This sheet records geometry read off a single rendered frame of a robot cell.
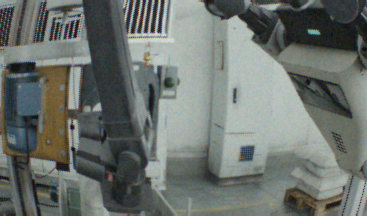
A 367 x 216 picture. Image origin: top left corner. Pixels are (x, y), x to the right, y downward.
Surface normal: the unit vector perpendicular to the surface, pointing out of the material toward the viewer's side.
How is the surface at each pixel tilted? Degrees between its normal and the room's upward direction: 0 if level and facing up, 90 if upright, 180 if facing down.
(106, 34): 118
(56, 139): 90
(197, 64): 90
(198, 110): 90
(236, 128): 90
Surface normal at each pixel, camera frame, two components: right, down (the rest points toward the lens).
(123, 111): -0.08, 0.40
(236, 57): 0.23, 0.12
